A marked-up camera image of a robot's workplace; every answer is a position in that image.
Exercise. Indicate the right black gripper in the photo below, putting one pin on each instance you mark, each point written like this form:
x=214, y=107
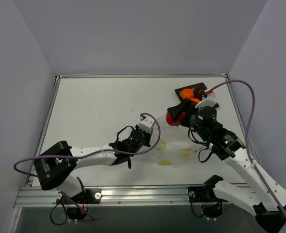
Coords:
x=188, y=115

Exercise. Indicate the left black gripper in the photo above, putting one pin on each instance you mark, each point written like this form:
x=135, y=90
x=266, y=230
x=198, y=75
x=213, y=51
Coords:
x=145, y=138

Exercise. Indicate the orange fake fruit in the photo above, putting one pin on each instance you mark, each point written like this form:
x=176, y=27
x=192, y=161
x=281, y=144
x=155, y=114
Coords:
x=195, y=100
x=187, y=94

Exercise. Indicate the red fake fruit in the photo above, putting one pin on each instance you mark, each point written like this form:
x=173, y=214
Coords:
x=172, y=122

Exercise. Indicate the dark purple fake fruit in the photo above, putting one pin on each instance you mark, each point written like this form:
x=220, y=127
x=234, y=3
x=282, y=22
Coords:
x=199, y=92

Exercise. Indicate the clear plastic bag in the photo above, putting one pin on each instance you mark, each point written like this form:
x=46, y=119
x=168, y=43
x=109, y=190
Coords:
x=174, y=147

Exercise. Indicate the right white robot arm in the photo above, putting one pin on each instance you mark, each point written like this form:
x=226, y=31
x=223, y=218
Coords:
x=267, y=201

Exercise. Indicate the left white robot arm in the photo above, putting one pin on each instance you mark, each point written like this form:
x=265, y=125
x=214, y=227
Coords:
x=55, y=173

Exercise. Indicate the teal rectangular tray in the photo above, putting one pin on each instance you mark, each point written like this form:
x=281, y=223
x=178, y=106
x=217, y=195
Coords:
x=187, y=103

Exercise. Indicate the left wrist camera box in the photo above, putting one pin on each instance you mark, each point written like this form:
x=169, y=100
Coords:
x=147, y=124

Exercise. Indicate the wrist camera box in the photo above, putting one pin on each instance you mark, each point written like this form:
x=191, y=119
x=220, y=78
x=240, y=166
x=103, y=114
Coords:
x=209, y=101
x=147, y=124

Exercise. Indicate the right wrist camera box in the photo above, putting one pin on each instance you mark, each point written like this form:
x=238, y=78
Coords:
x=209, y=101

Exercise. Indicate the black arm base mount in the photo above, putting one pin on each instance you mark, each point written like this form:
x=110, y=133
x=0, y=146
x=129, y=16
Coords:
x=81, y=196

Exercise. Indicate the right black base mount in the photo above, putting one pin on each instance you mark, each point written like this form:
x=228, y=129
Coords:
x=198, y=194

